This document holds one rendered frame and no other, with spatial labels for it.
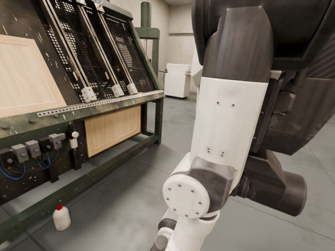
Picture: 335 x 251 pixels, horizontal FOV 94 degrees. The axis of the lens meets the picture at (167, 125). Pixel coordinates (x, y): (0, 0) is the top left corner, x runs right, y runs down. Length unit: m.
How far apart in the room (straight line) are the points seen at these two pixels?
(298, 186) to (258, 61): 0.39
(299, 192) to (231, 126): 0.35
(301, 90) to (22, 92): 1.44
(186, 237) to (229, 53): 0.33
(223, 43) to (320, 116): 0.25
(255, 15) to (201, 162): 0.19
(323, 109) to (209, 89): 0.24
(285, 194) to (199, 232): 0.27
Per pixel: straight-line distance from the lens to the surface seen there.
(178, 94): 6.51
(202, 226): 0.34
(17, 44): 1.63
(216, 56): 0.22
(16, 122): 1.31
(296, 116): 0.40
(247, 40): 0.21
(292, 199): 0.54
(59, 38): 1.78
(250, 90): 0.22
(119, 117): 2.08
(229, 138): 0.23
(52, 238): 1.66
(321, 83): 0.39
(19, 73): 1.50
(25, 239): 1.74
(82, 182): 1.75
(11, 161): 1.18
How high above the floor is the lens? 1.25
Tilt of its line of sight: 21 degrees down
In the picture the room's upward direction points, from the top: 4 degrees clockwise
